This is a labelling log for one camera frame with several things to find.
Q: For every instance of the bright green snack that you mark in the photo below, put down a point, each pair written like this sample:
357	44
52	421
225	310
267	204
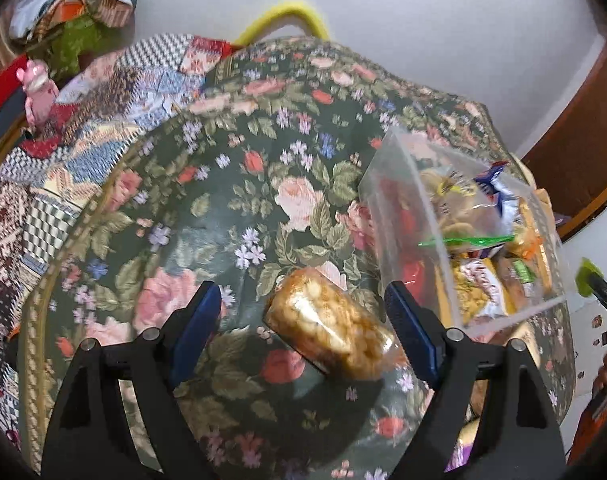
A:
589	276

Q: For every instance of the patterned cloth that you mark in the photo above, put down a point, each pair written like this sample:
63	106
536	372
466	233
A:
90	7

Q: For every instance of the clear cookie bag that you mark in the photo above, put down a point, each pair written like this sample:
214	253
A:
458	205

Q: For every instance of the pink toy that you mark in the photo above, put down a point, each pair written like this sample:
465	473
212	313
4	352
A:
38	92

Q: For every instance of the person's right forearm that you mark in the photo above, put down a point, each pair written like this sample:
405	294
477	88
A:
596	430

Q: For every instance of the yellow curved tube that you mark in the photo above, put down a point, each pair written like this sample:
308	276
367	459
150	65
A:
303	10

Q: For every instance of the white door with stickers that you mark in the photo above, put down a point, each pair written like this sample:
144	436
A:
583	321

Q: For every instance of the person's right hand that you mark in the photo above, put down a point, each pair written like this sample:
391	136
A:
605	372

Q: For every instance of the orange yellow cracker packet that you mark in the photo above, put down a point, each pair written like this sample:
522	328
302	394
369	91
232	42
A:
478	290

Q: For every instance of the clear popcorn bag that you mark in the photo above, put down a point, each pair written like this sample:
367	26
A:
328	330

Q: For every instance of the orange snack bag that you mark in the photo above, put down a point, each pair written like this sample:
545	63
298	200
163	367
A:
526	242

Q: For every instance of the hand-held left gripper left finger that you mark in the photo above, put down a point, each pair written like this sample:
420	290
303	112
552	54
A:
198	331

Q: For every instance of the blue red snack packet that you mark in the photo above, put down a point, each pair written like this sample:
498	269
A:
498	190

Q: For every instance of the patchwork quilt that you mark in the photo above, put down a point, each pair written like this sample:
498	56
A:
108	90

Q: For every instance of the clear plastic container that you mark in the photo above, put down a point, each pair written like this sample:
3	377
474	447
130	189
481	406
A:
398	195

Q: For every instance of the floral blanket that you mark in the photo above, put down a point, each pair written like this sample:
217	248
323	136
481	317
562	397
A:
208	185

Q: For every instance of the small green packet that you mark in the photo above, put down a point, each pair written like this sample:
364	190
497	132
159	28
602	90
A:
526	272

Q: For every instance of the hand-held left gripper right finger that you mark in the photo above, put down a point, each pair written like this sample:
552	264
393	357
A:
413	332

